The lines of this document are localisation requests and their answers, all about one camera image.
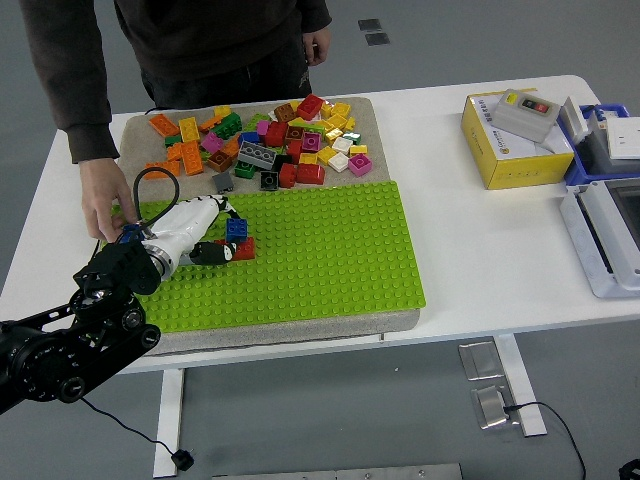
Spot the person's left hand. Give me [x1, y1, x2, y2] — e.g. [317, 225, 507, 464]
[302, 25, 333, 68]

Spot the person's right hand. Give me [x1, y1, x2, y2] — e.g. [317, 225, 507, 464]
[78, 157, 140, 242]

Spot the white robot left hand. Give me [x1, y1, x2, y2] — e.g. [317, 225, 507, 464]
[148, 194, 242, 270]

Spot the small blue brick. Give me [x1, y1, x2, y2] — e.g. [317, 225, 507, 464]
[225, 217, 250, 245]
[119, 223, 147, 246]

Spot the orange long brick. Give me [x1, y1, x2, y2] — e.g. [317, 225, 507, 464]
[180, 140, 206, 176]
[144, 160, 182, 177]

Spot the yellow long brick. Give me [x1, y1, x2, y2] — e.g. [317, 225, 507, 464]
[178, 116, 201, 143]

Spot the lime green studded baseplate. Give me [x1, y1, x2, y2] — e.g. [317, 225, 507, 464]
[99, 180, 429, 334]

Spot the red long brick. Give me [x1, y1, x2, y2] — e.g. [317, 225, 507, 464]
[214, 236, 257, 262]

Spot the dark grey long brick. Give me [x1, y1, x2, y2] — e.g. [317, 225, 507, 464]
[237, 140, 278, 172]

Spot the dark green long brick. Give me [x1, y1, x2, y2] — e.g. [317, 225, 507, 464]
[211, 112, 244, 142]

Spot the person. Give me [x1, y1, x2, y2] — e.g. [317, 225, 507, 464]
[18, 0, 334, 242]

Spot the white table leg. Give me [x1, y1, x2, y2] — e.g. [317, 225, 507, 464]
[152, 368, 186, 479]
[491, 333, 549, 438]

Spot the silver floor plate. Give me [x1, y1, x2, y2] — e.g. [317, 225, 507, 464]
[469, 383, 519, 431]
[458, 340, 504, 383]

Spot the grey-brown foam mat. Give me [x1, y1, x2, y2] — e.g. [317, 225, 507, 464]
[99, 96, 421, 357]

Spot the yellow cardboard box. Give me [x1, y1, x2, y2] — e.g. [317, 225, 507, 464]
[460, 93, 576, 191]

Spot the small white plastic box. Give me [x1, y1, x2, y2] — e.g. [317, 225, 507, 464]
[556, 95, 592, 147]

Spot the blue plastic bin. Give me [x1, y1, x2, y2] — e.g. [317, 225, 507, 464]
[564, 102, 640, 190]

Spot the long metal floor strip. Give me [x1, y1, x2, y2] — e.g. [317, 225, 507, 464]
[211, 462, 464, 480]

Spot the black floor cable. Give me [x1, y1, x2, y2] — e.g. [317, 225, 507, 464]
[502, 401, 588, 480]

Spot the grey push-button switch box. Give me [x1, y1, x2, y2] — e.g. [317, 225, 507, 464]
[492, 88, 561, 144]

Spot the black cord with plug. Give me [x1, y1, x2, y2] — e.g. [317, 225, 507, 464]
[79, 104, 195, 471]

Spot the white electrical enclosure box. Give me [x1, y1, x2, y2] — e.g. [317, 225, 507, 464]
[558, 177, 640, 300]

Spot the white wall socket panel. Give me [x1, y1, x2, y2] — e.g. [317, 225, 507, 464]
[603, 116, 640, 161]

